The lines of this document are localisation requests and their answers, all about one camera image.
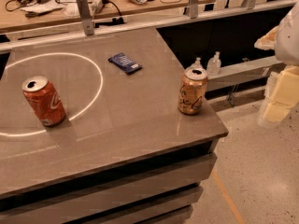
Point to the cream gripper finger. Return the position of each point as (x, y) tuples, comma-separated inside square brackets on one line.
[(267, 41), (284, 97)]

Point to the blue rxbar blueberry wrapper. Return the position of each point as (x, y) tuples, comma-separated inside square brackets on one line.
[(125, 64)]

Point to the red coke can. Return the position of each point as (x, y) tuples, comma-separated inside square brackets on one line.
[(44, 99)]

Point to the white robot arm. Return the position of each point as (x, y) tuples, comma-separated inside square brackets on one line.
[(286, 50)]

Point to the gold sparkling water can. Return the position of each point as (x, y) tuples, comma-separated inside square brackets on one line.
[(192, 90)]

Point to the clear sanitizer bottle right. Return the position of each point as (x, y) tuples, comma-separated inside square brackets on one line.
[(214, 64)]

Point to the clear sanitizer bottle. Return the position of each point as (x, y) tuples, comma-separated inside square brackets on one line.
[(214, 64), (197, 63)]

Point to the clear sanitizer bottle left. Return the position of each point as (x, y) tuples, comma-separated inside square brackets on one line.
[(197, 63)]

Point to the grey cabinet with drawers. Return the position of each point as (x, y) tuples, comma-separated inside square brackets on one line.
[(157, 190)]

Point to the aluminium frame rail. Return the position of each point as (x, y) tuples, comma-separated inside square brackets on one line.
[(156, 23)]

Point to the metal bracket post middle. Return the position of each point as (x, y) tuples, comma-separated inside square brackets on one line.
[(192, 9)]

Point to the metal bracket post left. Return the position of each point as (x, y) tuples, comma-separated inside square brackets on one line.
[(86, 18)]

